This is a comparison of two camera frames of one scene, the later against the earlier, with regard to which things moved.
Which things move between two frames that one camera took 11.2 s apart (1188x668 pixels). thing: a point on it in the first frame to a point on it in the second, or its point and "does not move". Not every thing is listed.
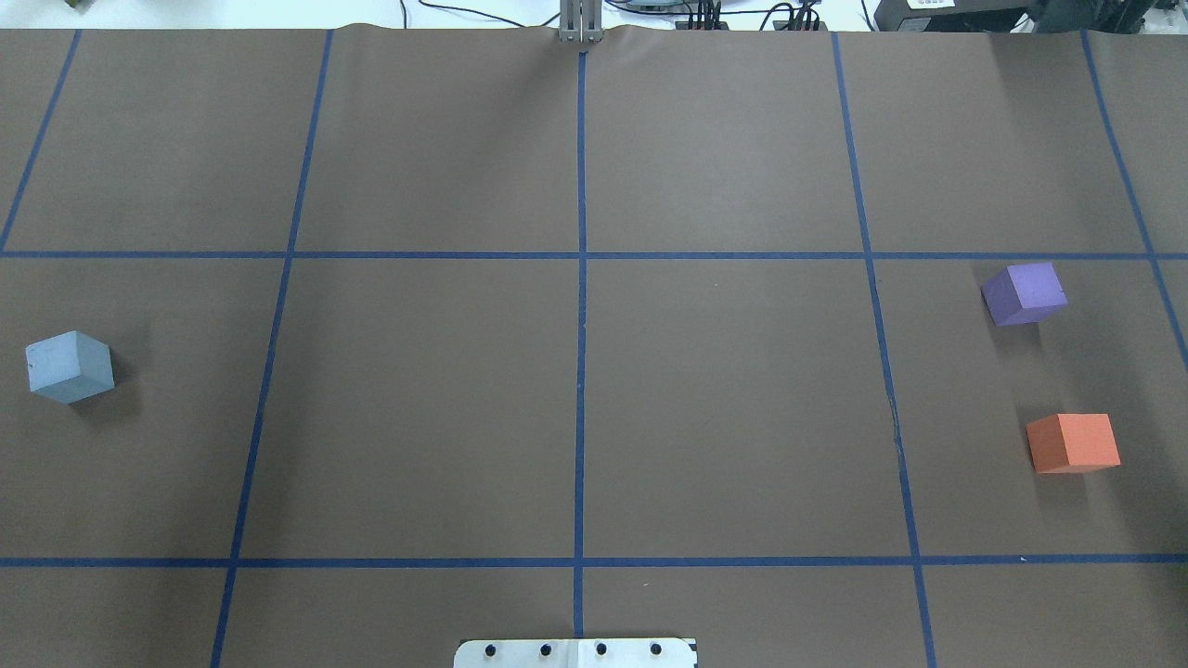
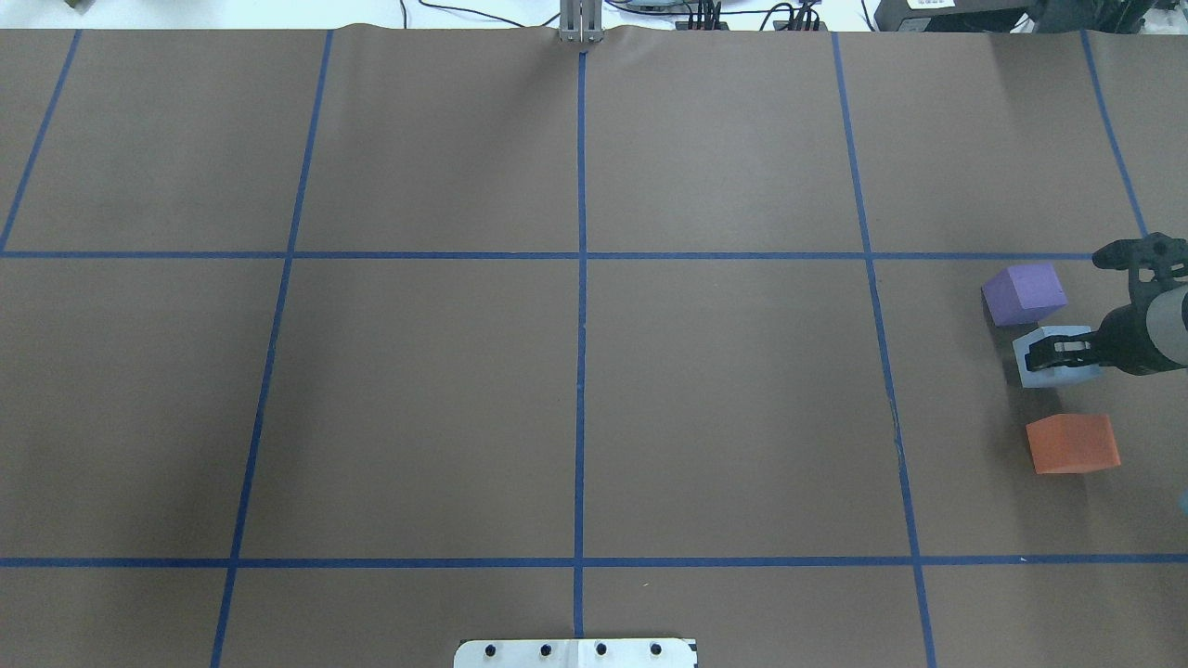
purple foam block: x=1023 y=293 does not move
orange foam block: x=1072 y=443 does not move
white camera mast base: x=575 y=653 does not move
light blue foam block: x=70 y=367 to x=1054 y=376
